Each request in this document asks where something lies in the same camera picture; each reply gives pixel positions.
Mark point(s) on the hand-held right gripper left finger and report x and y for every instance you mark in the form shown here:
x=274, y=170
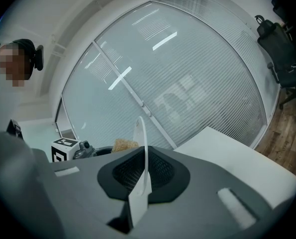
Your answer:
x=88, y=190

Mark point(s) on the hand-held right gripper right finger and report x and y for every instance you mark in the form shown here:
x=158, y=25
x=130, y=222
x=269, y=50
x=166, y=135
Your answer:
x=200, y=208

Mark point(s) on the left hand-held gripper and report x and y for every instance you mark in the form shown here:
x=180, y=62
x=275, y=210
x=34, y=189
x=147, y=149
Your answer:
x=63, y=151

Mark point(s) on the tan fuzzy brush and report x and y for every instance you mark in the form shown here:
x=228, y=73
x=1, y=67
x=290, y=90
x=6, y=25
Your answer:
x=124, y=144

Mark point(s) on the white round plate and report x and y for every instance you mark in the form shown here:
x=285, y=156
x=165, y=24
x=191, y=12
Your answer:
x=139, y=133

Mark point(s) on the white square table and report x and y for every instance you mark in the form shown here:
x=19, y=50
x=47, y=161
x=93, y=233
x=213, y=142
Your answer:
x=225, y=153

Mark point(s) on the person's face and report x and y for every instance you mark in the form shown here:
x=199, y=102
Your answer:
x=13, y=63

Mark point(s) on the black mesh office chair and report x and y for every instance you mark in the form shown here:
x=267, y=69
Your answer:
x=282, y=53

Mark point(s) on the black head-mounted camera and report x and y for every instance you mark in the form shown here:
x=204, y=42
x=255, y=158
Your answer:
x=39, y=58

